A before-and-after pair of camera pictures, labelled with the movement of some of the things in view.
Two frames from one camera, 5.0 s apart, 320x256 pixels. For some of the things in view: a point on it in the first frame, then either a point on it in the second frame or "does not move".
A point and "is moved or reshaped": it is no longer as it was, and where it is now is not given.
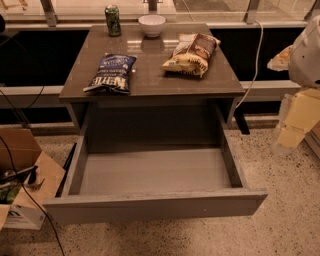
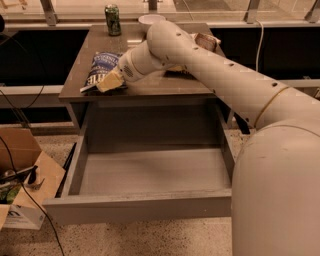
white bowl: x=152 y=24 does not move
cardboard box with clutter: x=28 y=179 does not move
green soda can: x=112 y=14 does not move
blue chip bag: x=112 y=75 is moved or reshaped
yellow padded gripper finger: x=303 y=114 → x=134 y=65
